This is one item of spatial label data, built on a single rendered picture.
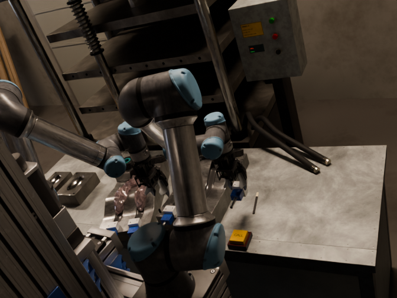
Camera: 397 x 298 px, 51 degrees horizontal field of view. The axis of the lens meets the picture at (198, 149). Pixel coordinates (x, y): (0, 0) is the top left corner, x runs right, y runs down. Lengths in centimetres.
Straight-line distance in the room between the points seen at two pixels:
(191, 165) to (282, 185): 89
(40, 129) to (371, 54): 308
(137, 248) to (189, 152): 29
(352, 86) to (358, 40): 44
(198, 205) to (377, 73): 307
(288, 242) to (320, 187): 34
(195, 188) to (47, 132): 53
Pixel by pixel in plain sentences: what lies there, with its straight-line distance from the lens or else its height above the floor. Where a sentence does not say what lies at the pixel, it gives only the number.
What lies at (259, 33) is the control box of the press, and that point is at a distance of 216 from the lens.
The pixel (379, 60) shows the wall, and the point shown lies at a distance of 393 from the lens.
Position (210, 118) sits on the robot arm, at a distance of 151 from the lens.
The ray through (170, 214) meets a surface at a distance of 179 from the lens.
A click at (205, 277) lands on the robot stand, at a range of 130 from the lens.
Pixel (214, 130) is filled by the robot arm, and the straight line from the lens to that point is 146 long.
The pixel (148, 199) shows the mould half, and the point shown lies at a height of 88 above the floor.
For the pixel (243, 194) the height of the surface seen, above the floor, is 93.
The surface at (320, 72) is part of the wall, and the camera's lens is 409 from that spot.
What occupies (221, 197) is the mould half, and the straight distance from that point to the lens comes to 181.
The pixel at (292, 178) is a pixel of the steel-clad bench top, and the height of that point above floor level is 80.
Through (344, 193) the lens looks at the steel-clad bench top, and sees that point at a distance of 182.
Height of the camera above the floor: 198
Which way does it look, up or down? 30 degrees down
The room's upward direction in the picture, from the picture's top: 20 degrees counter-clockwise
